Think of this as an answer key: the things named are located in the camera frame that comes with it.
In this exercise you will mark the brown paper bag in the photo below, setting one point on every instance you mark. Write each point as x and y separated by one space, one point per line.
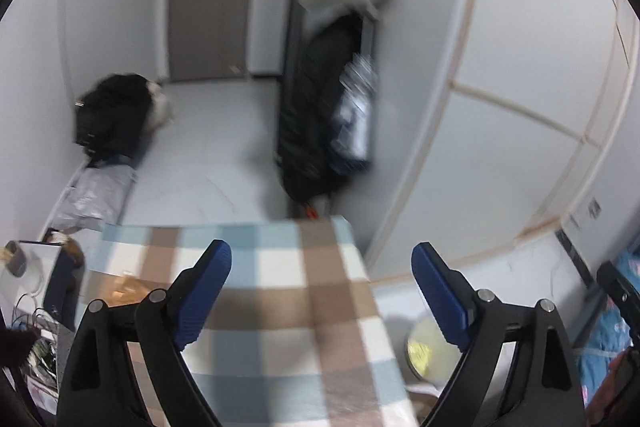
122 289

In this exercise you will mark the bundle of wooden sticks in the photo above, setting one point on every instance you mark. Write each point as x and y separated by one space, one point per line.
9 252

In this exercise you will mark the round white trash can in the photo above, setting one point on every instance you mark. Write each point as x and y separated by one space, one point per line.
412 374

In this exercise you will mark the wall socket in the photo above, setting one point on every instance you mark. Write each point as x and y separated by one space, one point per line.
595 208

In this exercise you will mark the silver folded umbrella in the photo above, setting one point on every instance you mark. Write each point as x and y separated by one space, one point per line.
355 117

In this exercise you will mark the navy box with white lid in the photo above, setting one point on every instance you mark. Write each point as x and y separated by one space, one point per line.
60 287

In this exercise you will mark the small orange object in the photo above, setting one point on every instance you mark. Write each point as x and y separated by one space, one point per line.
310 211

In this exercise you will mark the white wardrobe with wood trim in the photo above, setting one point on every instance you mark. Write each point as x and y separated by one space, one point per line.
500 157

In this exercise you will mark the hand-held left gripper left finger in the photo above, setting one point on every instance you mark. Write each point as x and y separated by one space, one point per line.
202 302

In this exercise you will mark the checkered tablecloth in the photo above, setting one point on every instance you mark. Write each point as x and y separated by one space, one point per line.
280 297

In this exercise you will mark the person's right hand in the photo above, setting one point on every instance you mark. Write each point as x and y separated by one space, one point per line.
617 392

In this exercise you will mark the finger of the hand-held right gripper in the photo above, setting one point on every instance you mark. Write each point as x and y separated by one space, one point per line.
622 302

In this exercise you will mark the white plastic bag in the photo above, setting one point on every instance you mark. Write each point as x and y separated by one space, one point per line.
160 107

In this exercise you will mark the blue grey bed frame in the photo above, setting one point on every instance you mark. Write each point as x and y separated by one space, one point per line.
587 319

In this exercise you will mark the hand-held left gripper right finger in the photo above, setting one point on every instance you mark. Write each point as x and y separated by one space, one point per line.
440 297

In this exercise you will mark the grey plastic parcel bag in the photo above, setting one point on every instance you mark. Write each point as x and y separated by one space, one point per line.
95 197

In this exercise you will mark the blue floral blanket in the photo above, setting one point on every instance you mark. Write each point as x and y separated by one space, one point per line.
605 332

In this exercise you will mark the black furry object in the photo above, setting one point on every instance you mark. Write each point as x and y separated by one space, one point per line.
15 344

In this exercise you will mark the black bag on floor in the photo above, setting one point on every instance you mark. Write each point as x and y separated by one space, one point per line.
110 112

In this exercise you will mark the black hanging jacket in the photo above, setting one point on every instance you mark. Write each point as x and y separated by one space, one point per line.
315 117

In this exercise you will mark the grey and white cup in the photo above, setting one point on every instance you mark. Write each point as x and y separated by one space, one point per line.
27 274

